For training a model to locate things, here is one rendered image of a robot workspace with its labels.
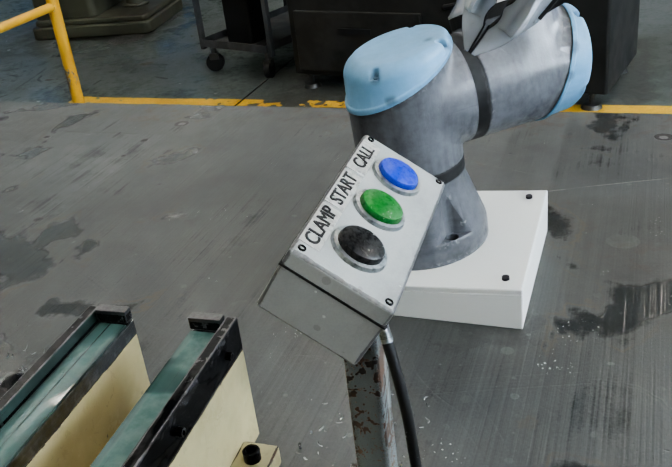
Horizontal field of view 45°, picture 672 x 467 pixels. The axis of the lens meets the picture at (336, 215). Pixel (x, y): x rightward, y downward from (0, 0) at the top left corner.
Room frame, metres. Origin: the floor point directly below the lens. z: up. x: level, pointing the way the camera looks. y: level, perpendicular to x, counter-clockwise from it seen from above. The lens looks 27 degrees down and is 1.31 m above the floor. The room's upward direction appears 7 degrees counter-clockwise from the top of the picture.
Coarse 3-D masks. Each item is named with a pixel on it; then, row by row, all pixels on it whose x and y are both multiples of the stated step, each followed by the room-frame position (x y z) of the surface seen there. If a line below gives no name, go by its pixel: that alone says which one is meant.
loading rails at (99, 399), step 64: (128, 320) 0.61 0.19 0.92; (192, 320) 0.58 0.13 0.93; (64, 384) 0.53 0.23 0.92; (128, 384) 0.58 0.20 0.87; (192, 384) 0.50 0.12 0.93; (0, 448) 0.46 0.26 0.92; (64, 448) 0.49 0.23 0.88; (128, 448) 0.44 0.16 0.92; (192, 448) 0.48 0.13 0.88; (256, 448) 0.53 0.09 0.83
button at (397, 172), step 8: (384, 160) 0.52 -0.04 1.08; (392, 160) 0.52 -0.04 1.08; (400, 160) 0.53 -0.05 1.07; (384, 168) 0.51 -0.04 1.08; (392, 168) 0.51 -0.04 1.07; (400, 168) 0.52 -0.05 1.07; (408, 168) 0.52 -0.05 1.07; (384, 176) 0.51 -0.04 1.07; (392, 176) 0.51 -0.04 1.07; (400, 176) 0.51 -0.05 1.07; (408, 176) 0.51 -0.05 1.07; (416, 176) 0.52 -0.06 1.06; (400, 184) 0.50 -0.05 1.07; (408, 184) 0.51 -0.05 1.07; (416, 184) 0.51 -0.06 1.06
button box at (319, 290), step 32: (352, 160) 0.52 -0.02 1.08; (352, 192) 0.48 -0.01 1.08; (416, 192) 0.51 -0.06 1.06; (320, 224) 0.43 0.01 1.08; (352, 224) 0.45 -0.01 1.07; (384, 224) 0.46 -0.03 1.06; (416, 224) 0.47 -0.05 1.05; (288, 256) 0.40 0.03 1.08; (320, 256) 0.41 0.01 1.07; (384, 256) 0.42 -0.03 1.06; (416, 256) 0.44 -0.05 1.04; (288, 288) 0.40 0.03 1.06; (320, 288) 0.40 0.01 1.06; (352, 288) 0.39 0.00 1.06; (384, 288) 0.40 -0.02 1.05; (288, 320) 0.40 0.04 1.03; (320, 320) 0.40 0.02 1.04; (352, 320) 0.39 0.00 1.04; (384, 320) 0.38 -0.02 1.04; (352, 352) 0.39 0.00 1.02
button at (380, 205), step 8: (368, 192) 0.47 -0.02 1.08; (376, 192) 0.48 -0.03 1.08; (384, 192) 0.48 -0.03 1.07; (360, 200) 0.47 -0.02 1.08; (368, 200) 0.47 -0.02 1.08; (376, 200) 0.47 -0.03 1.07; (384, 200) 0.47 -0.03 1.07; (392, 200) 0.48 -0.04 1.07; (368, 208) 0.46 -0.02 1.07; (376, 208) 0.46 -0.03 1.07; (384, 208) 0.46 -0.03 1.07; (392, 208) 0.47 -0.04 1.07; (400, 208) 0.47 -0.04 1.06; (376, 216) 0.46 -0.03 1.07; (384, 216) 0.46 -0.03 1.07; (392, 216) 0.46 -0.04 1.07; (400, 216) 0.46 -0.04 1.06
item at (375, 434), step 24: (384, 336) 0.45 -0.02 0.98; (360, 360) 0.47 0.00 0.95; (384, 360) 0.48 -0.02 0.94; (360, 384) 0.47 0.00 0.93; (384, 384) 0.47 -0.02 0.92; (360, 408) 0.47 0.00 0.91; (384, 408) 0.47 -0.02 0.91; (408, 408) 0.44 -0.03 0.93; (360, 432) 0.47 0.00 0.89; (384, 432) 0.46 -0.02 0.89; (408, 432) 0.43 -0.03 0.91; (360, 456) 0.47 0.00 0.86; (384, 456) 0.46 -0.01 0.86
